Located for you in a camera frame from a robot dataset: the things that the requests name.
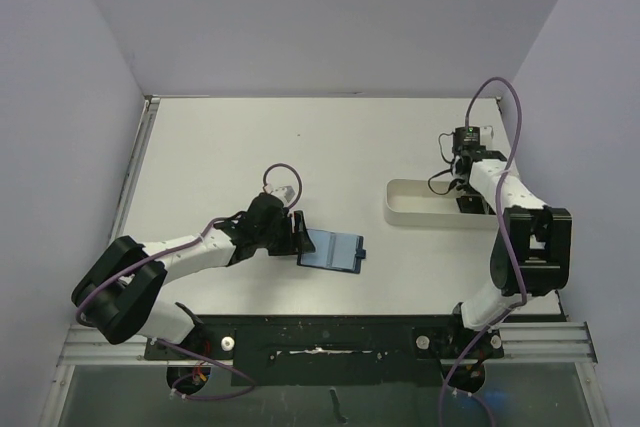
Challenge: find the blue leather card holder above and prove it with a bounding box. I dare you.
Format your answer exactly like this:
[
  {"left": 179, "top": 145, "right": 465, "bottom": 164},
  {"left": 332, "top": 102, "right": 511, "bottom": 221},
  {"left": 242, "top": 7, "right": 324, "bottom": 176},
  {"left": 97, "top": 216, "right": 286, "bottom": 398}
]
[{"left": 297, "top": 229, "right": 367, "bottom": 275}]

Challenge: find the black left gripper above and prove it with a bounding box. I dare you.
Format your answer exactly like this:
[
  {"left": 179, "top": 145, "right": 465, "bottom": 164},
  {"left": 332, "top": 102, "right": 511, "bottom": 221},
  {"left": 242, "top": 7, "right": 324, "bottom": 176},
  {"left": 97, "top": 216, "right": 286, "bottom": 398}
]
[{"left": 256, "top": 210, "right": 313, "bottom": 256}]

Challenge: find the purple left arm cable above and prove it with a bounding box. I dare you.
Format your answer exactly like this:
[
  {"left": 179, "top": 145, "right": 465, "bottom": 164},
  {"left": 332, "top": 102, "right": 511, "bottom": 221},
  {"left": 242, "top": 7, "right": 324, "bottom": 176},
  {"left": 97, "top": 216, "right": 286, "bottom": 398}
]
[{"left": 74, "top": 163, "right": 304, "bottom": 402}]

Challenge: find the aluminium frame rail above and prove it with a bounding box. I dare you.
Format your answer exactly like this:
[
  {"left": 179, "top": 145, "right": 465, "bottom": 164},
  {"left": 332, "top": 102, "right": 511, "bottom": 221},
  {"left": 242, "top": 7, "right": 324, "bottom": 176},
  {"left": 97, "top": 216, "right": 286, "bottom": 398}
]
[{"left": 499, "top": 322, "right": 598, "bottom": 364}]

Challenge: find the white plastic card tray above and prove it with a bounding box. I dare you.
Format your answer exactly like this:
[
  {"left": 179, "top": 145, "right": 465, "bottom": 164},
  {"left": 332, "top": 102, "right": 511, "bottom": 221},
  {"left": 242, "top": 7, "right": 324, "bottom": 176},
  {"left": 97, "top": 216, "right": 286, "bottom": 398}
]
[{"left": 383, "top": 179, "right": 498, "bottom": 231}]

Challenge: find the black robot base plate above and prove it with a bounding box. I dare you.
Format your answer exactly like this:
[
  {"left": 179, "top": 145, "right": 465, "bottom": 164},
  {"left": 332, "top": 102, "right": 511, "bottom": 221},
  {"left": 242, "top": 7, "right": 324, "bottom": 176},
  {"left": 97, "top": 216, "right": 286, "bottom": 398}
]
[{"left": 143, "top": 314, "right": 506, "bottom": 388}]

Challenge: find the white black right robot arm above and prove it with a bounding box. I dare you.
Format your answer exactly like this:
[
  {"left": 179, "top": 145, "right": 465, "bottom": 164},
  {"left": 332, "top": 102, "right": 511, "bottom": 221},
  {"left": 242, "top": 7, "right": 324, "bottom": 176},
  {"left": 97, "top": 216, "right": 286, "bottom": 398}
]
[{"left": 445, "top": 126, "right": 572, "bottom": 356}]

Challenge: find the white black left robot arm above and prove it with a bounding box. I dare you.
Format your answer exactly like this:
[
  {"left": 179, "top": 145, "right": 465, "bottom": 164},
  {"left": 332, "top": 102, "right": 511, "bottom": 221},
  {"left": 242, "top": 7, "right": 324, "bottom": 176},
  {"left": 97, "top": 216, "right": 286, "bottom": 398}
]
[{"left": 71, "top": 193, "right": 315, "bottom": 358}]

